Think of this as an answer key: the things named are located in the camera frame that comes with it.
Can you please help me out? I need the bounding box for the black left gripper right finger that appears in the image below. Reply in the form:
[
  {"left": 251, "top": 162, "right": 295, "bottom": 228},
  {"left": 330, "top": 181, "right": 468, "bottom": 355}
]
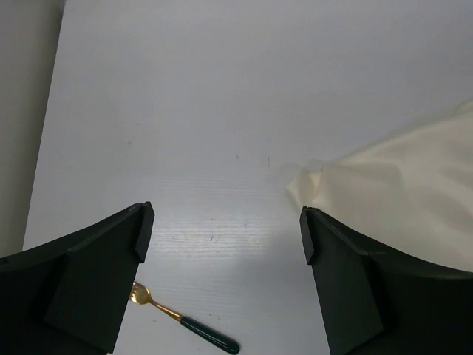
[{"left": 299, "top": 207, "right": 472, "bottom": 354}]

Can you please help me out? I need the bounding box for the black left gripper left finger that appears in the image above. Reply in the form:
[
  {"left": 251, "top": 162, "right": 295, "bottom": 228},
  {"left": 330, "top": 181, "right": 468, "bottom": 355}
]
[{"left": 1, "top": 202, "right": 154, "bottom": 354}]

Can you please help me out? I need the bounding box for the cream cloth placemat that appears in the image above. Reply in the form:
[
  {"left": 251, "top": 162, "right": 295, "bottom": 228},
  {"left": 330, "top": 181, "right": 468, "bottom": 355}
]
[{"left": 287, "top": 102, "right": 472, "bottom": 271}]

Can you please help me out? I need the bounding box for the gold fork green handle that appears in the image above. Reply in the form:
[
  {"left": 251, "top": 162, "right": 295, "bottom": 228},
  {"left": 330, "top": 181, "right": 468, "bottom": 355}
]
[{"left": 129, "top": 281, "right": 240, "bottom": 354}]

